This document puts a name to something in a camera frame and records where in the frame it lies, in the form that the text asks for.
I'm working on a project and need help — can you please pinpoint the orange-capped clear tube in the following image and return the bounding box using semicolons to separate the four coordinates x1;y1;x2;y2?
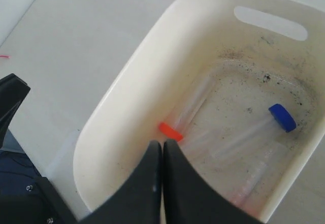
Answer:
158;77;215;142

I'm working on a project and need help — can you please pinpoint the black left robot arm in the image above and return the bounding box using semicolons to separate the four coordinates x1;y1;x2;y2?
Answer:
1;74;77;223

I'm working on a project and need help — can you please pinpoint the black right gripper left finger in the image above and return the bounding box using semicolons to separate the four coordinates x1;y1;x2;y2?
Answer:
79;140;163;223

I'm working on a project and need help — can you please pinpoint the white plastic bin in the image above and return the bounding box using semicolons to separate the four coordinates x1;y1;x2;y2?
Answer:
73;0;324;223

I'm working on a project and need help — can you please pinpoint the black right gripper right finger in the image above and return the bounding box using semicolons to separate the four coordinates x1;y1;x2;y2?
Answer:
162;139;261;223

